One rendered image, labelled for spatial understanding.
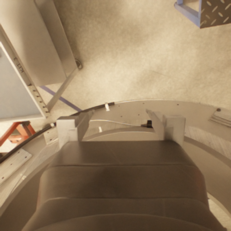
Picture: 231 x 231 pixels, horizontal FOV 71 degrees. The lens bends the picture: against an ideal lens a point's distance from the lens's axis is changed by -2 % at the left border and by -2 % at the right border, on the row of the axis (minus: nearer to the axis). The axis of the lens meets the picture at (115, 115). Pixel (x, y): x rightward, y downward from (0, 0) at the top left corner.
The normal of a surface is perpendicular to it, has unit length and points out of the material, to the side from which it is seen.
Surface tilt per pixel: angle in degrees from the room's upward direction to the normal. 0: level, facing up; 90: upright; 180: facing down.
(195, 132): 90
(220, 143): 90
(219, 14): 0
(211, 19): 0
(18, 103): 0
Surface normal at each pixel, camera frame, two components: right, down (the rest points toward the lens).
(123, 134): -0.11, 0.63
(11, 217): 0.95, -0.02
